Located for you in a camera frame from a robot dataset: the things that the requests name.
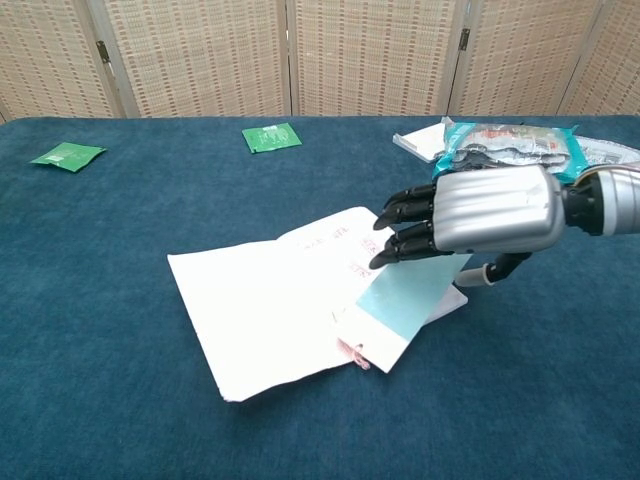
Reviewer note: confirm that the woven folding screen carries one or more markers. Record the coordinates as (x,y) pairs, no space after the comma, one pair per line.
(200,55)

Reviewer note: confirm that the green sachet white label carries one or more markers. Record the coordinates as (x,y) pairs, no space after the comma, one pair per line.
(67,156)

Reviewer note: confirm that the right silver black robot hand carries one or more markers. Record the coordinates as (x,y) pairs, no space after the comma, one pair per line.
(495,210)

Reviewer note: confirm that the dark blue table cloth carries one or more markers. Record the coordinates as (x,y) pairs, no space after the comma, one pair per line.
(125,300)

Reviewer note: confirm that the silver snack bag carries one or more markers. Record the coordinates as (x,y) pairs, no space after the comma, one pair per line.
(605,150)

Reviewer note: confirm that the blue white bookmark pink tassel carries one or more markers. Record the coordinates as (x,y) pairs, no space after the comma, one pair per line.
(400,300)

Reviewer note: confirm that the teal snack bag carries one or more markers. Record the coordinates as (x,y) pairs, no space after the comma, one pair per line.
(500,145)

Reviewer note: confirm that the white flat box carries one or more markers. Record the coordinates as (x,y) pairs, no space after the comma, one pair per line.
(420,142)

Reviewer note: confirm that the green sachet white figure print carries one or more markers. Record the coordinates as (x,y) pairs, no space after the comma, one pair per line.
(270,137)

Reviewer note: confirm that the orange and white notebook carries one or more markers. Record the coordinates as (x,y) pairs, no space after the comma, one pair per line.
(260,310)

